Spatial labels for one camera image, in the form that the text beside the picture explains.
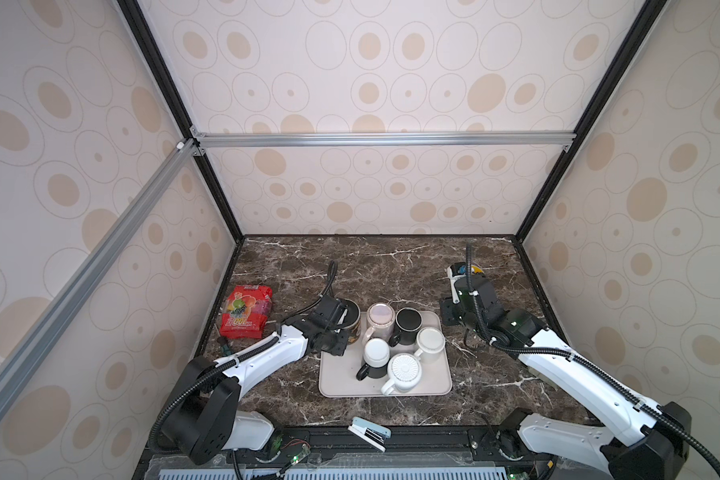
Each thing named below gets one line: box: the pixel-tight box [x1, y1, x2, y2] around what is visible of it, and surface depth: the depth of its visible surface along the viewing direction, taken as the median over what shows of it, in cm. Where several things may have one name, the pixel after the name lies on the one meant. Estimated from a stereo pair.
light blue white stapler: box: [347, 416, 392, 452], surface depth 76 cm
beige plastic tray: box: [319, 311, 452, 398], surface depth 85 cm
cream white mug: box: [414, 327, 446, 364], surface depth 86 cm
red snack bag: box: [220, 285, 273, 340], surface depth 96 cm
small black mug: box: [389, 307, 423, 347], surface depth 87 cm
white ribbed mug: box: [381, 352, 422, 396], surface depth 79 cm
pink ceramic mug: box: [362, 303, 396, 345], surface depth 86 cm
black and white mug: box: [356, 337, 390, 381], surface depth 82 cm
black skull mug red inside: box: [340, 298, 361, 345], surface depth 87 cm
